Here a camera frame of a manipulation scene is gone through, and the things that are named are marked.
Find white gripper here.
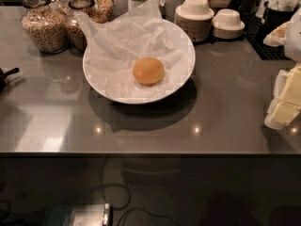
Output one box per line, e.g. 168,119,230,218
263,8,301,130

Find orange fruit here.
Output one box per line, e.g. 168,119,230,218
133,57,165,86

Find white bowl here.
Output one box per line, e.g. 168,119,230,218
82,18,197,105

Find black container with napkins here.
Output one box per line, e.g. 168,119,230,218
256,0,300,43

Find small stack paper bowls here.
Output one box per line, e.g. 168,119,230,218
212,8,245,40

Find large stack paper bowls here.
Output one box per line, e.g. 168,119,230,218
174,0,214,42

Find white tissue paper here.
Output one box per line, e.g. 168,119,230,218
74,0,189,100

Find rear glass cereal jar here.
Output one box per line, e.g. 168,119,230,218
94,0,114,21

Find metal box on floor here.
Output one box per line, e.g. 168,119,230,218
42,203,112,226

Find large glass cereal jar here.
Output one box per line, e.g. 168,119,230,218
21,0,69,54

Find black handle object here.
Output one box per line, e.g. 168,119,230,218
0,68,20,93

